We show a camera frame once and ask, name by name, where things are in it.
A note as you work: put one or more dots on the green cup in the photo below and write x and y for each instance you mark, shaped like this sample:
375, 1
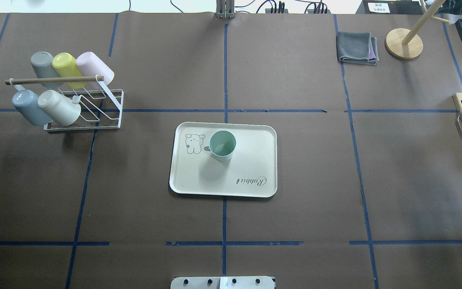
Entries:
222, 144

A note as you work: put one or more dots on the cream rabbit tray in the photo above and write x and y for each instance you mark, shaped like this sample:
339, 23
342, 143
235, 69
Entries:
251, 171

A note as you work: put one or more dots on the pink cup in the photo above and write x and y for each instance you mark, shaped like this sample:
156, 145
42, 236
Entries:
90, 64

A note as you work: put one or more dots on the beige cup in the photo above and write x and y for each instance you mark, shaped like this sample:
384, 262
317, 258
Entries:
59, 107

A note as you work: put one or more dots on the yellow cup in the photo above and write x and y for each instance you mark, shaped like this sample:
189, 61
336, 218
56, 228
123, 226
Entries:
65, 65

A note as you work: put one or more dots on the grey cup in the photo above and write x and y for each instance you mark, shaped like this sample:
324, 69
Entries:
42, 63

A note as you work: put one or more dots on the blue cup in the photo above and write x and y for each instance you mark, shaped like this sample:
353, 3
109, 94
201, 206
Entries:
25, 101

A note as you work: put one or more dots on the folded grey cloth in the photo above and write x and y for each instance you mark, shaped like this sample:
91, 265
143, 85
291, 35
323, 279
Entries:
358, 48

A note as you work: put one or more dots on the black power strip box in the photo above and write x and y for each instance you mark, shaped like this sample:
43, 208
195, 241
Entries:
390, 7

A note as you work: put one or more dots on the wooden mug tree stand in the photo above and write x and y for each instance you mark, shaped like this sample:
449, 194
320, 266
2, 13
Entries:
406, 44

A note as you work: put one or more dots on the white wire cup rack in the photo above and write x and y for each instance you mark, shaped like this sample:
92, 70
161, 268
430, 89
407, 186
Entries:
101, 108

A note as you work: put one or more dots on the aluminium frame post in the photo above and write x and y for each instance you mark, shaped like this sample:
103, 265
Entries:
225, 9

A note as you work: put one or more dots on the pedestal base plate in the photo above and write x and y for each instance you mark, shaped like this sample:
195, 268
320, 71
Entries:
224, 282

